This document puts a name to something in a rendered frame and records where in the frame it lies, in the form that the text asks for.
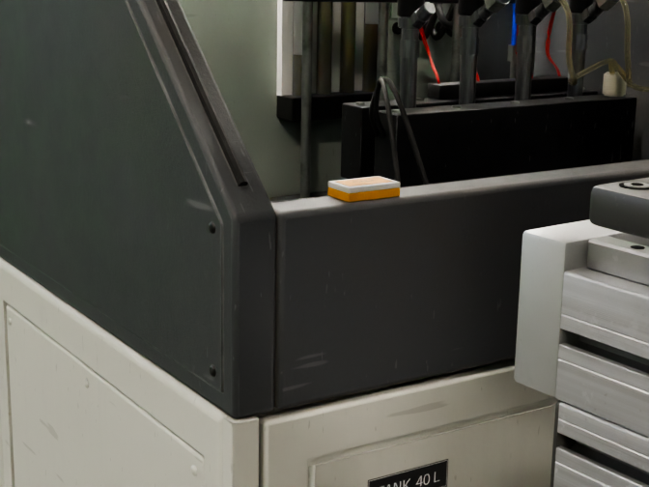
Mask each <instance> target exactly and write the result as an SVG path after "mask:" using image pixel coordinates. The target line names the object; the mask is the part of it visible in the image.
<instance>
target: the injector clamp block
mask: <svg viewBox="0 0 649 487"><path fill-rule="evenodd" d="M636 100H637V98H636V97H631V96H625V95H624V96H623V97H609V96H604V95H598V92H597V91H593V90H587V89H584V88H583V93H582V96H576V97H567V91H560V92H546V93H531V97H530V100H515V95H504V96H489V97H475V103H469V104H459V99H447V100H437V99H432V98H416V107H415V108H405V110H406V112H407V115H408V118H409V123H410V126H411V129H412V132H413V135H414V138H415V141H416V145H417V148H418V151H419V154H420V156H421V159H422V162H423V166H424V169H425V172H426V175H427V178H428V181H429V184H438V183H446V182H455V181H463V180H472V179H480V178H489V177H497V176H506V175H514V174H522V173H531V172H540V171H548V170H556V169H565V168H574V167H582V166H590V165H599V164H608V163H615V162H624V161H632V158H633V146H634V135H635V112H636ZM370 103H371V102H370V101H357V102H347V103H343V104H342V141H341V177H343V178H346V179H357V178H366V177H375V176H381V177H384V178H386V179H390V180H393V181H395V173H394V165H393V156H392V149H391V142H390V135H389V128H388V122H387V116H386V110H385V104H384V100H380V102H379V115H380V119H381V123H382V126H383V128H384V131H385V138H382V137H381V133H380V130H379V135H378V137H376V136H375V133H374V130H373V128H372V125H371V122H370V118H369V107H370ZM390 107H391V113H392V119H393V126H394V131H395V138H396V146H397V153H398V160H399V169H400V178H401V187H405V186H421V185H424V184H423V181H422V178H421V175H420V172H419V169H418V165H417V162H416V159H415V156H414V153H413V150H412V147H411V144H410V141H409V136H408V133H407V130H406V127H405V124H404V121H403V118H402V115H401V112H400V110H399V107H398V104H397V102H396V100H390ZM378 129H379V128H378Z"/></svg>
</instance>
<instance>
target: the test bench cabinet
mask: <svg viewBox="0 0 649 487"><path fill-rule="evenodd" d="M514 359H515V358H510V359H506V360H502V361H498V362H493V363H489V364H484V365H480V366H475V367H470V368H467V369H462V370H458V371H453V372H449V373H444V374H440V375H435V376H432V377H427V378H422V379H418V380H413V381H409V382H404V383H400V384H396V385H392V386H387V387H379V388H374V389H370V390H365V391H361V392H357V393H353V394H348V395H344V396H339V397H335V398H330V399H326V400H322V401H317V402H313V403H308V404H304V405H299V406H295V407H291V408H287V409H282V410H281V409H276V408H275V407H274V409H273V410H272V411H270V412H266V413H261V414H257V415H249V416H245V417H240V418H233V417H231V416H230V415H228V414H226V413H225V412H223V411H222V410H221V409H219V408H218V407H216V406H215V405H214V404H213V403H211V402H210V401H209V400H207V399H206V398H204V397H203V396H201V395H200V394H198V393H197V392H195V391H194V390H193V389H191V388H190V387H188V386H186V385H185V384H183V383H182V382H181V381H179V380H178V379H176V378H175V377H173V376H172V375H170V374H169V373H168V372H166V371H165V370H163V369H162V368H160V367H159V366H157V365H156V364H155V363H153V362H152V361H150V360H149V359H147V358H145V357H144V356H143V355H141V354H140V353H138V352H137V351H135V350H134V349H132V348H131V347H130V346H128V344H126V343H125V342H123V341H122V340H120V339H119V338H118V337H116V336H115V335H113V334H112V333H110V332H109V331H107V330H106V329H104V328H103V327H101V326H100V325H98V324H97V323H95V322H94V321H93V320H91V319H90V318H88V317H87V316H85V315H84V314H82V313H81V312H80V311H78V310H77V309H75V308H74V307H72V306H71V305H69V304H68V303H66V302H65V301H63V300H62V299H60V298H59V297H57V296H56V295H54V294H53V293H52V292H50V291H49V290H47V289H46V288H44V287H43V286H42V285H41V284H40V283H38V282H37V281H35V280H34V279H32V278H31V277H29V276H28V275H27V274H25V273H24V272H22V271H20V270H19V269H17V268H16V267H15V266H13V265H12V264H10V263H9V262H7V261H6V260H4V259H3V258H2V257H0V401H1V420H2V440H3V459H4V478H5V487H259V421H260V420H259V418H258V416H261V415H269V414H273V413H278V412H282V411H287V410H290V409H295V408H300V407H304V406H309V405H313V404H318V403H322V402H326V401H330V400H335V399H339V398H344V397H348V396H353V395H357V394H361V393H365V392H370V391H374V390H379V389H384V388H388V387H395V386H400V385H404V384H409V383H413V382H418V381H422V380H427V379H431V378H435V377H439V376H444V375H448V374H453V373H457V372H462V371H466V370H470V369H475V368H479V367H484V366H488V365H493V364H497V363H502V362H505V361H510V360H514Z"/></svg>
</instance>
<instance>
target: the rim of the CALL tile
mask: <svg viewBox="0 0 649 487"><path fill-rule="evenodd" d="M375 177H380V178H383V177H381V176H375ZM384 179H386V178H384ZM386 180H389V181H393V180H390V179H386ZM328 187H331V188H334V189H337V190H341V191H344V192H347V193H356V192H364V191H373V190H381V189H390V188H398V187H400V182H397V181H393V182H390V183H381V184H372V185H364V186H345V185H342V184H339V183H336V181H329V182H328Z"/></svg>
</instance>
